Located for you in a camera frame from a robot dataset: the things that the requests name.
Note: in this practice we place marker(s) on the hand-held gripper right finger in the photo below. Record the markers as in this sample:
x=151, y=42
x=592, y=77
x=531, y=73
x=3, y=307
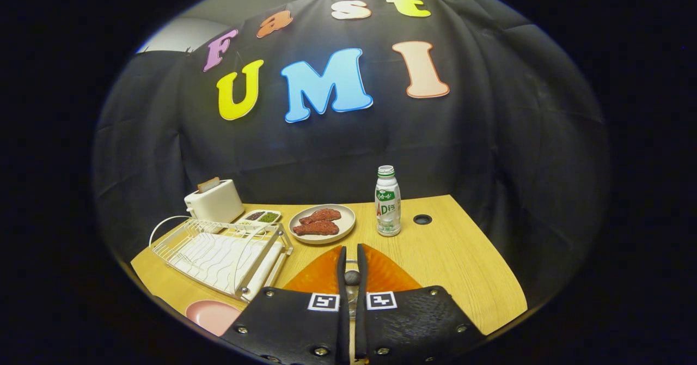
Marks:
x=360, y=321

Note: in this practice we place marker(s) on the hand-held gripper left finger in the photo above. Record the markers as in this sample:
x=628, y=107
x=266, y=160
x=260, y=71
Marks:
x=342, y=321

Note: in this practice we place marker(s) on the pink plate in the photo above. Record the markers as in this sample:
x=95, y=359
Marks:
x=212, y=317

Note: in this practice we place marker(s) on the beige plate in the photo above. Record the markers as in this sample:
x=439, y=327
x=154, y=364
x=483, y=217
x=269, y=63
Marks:
x=347, y=224

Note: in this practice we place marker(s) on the white divided dish of beans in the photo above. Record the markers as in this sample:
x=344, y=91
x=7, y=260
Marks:
x=261, y=217

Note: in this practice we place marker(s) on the red-brown meat piece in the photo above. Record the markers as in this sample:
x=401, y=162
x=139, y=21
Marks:
x=321, y=216
x=316, y=228

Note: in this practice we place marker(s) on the white drink bottle green cap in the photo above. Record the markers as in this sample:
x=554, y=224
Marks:
x=387, y=207

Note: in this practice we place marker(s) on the white toaster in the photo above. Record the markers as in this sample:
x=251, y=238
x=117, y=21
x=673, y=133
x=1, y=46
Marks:
x=218, y=204

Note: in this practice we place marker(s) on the brown toast slice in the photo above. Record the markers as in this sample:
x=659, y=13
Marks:
x=208, y=184

